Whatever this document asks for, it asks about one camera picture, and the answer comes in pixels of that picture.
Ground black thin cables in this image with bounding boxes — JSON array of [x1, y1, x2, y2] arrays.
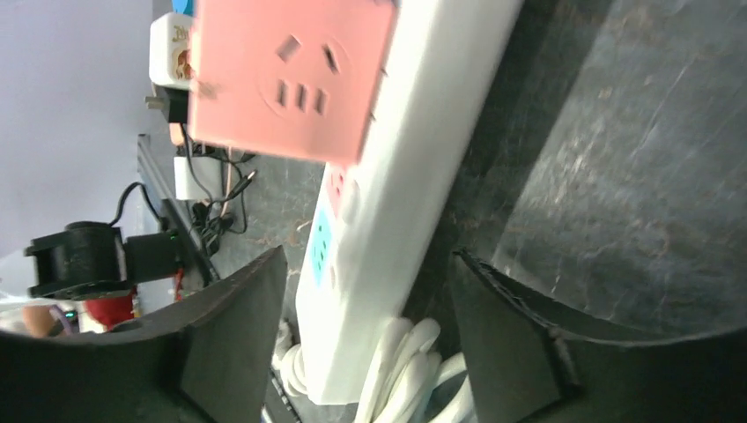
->
[[107, 125, 259, 258]]

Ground white usb charger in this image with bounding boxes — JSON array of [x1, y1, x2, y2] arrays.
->
[[173, 156, 225, 201]]

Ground white long power strip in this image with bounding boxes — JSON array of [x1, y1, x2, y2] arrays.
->
[[273, 0, 521, 422]]

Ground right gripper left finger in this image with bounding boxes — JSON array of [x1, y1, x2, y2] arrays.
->
[[1, 247, 287, 422]]

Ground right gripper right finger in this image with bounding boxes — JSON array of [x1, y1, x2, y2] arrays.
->
[[452, 250, 746, 422]]

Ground white printed plug adapter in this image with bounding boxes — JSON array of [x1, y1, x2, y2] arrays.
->
[[144, 11, 193, 119]]

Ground black power adapter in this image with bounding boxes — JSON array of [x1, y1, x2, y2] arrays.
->
[[164, 87, 189, 123]]

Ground blue cube socket adapter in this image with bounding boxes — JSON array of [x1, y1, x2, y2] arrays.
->
[[171, 0, 195, 16]]

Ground pink cube socket adapter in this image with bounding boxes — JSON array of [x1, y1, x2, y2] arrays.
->
[[188, 0, 397, 166]]

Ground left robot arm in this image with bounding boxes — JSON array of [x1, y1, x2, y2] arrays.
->
[[24, 221, 182, 301]]

